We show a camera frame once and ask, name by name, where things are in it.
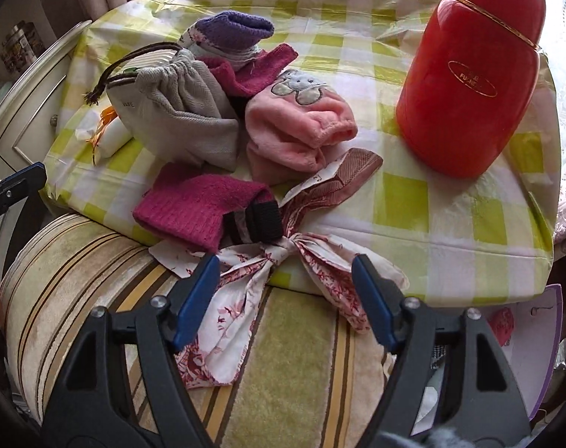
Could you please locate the red floral white cloth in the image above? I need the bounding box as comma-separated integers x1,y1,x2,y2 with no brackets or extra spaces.
148,147,409,390

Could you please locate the pink plush elephant garment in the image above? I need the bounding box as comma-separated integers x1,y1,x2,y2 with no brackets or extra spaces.
244,69,358,185

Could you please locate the green checked plastic tablecloth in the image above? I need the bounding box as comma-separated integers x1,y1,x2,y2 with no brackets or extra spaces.
44,0,558,299

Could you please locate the purple and white sock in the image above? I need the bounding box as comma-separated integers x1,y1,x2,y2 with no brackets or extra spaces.
177,10,275,72

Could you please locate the grey drawstring pouch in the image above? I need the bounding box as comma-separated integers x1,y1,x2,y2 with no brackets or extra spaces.
83,43,241,171

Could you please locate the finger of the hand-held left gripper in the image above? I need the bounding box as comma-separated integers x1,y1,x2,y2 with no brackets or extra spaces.
0,162,47,227

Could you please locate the red thermos flask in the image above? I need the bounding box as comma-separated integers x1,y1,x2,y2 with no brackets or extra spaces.
396,0,547,179

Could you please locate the black elastic band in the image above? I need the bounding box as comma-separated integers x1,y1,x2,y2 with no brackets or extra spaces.
244,198,284,246

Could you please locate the white paper with purple edge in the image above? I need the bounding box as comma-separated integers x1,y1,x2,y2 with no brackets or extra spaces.
486,282,566,416

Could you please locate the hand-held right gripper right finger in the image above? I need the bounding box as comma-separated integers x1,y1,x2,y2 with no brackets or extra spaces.
350,253,533,448

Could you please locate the magenta knitted sock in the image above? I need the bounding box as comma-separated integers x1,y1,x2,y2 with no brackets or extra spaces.
196,43,299,100
132,162,276,253

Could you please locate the white roll with orange ribbon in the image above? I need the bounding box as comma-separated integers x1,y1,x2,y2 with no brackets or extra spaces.
75,106,134,164

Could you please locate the metal tin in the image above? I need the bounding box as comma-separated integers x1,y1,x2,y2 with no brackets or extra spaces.
0,21,45,75

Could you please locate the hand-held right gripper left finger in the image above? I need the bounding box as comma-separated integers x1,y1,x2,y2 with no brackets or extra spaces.
40,253,223,448

